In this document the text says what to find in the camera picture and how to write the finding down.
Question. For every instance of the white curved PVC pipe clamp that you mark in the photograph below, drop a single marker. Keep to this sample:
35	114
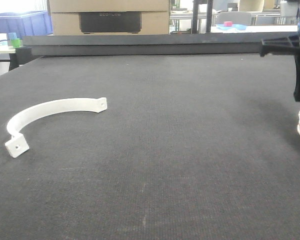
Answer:
18	145

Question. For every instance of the pink tape roll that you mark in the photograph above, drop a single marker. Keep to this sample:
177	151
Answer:
227	24

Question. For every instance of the light blue tray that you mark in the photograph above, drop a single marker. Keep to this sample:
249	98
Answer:
239	27

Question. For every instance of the large cardboard box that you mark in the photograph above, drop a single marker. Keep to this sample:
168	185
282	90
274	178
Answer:
109	17

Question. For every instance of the blue plastic crate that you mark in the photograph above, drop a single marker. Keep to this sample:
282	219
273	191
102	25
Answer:
31	23

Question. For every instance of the green and blue cups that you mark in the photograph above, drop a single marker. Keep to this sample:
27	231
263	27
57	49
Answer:
15	42

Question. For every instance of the white paper cup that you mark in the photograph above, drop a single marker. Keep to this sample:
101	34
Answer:
3	41

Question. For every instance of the white folding side table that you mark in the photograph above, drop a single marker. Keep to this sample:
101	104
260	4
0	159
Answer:
9	55

